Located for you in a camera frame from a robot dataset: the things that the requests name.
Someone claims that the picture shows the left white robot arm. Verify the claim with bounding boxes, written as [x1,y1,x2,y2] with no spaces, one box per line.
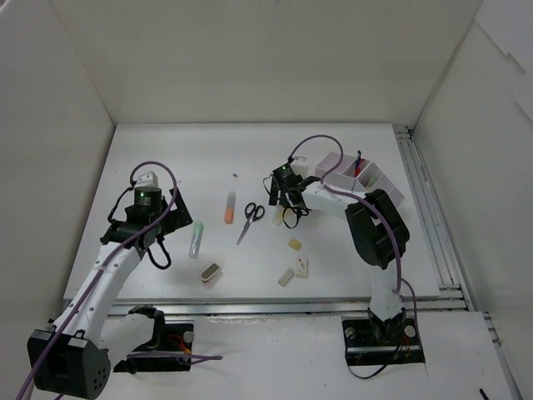
[27,186,192,399]

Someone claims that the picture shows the tan eraser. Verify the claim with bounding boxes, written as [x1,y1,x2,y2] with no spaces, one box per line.
[288,239,301,251]

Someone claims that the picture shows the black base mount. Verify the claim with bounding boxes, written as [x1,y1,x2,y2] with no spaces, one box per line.
[341,312,426,367]
[113,305,194,374]

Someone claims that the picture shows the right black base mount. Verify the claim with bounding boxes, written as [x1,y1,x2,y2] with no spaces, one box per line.
[341,312,426,367]

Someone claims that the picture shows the red gel pen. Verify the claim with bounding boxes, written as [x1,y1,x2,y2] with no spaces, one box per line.
[356,158,367,177]

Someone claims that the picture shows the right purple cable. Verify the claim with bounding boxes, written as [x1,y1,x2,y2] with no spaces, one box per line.
[286,135,417,322]

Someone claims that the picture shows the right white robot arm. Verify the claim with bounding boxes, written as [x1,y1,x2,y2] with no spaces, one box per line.
[269,163,411,343]

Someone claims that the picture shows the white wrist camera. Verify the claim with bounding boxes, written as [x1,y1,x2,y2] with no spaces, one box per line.
[129,171,159,190]
[291,156,309,178]

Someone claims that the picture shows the yellow pastel highlighter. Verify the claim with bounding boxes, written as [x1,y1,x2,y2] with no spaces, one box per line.
[366,175,379,189]

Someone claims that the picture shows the purple divided organizer box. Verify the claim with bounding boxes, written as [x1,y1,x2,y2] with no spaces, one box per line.
[315,152,405,207]

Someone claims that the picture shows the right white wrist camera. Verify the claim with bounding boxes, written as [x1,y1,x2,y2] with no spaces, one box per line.
[291,156,309,178]

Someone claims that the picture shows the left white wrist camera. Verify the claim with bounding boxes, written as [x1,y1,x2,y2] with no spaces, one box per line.
[129,171,159,190]

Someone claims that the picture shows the blue ballpoint pen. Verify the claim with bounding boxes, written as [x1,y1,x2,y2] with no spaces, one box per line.
[354,150,362,177]

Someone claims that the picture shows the orange highlighter marker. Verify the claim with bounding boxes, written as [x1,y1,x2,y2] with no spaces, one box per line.
[224,191,237,224]

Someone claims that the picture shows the black handled scissors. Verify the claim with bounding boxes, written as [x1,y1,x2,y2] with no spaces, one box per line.
[237,202,265,245]

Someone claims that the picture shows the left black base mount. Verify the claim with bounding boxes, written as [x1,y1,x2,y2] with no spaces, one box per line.
[113,305,194,374]

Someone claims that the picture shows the white eraser with label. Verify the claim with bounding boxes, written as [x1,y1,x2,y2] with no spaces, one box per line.
[295,257,309,278]

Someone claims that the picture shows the grey white eraser block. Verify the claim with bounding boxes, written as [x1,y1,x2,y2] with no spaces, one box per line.
[278,268,295,287]

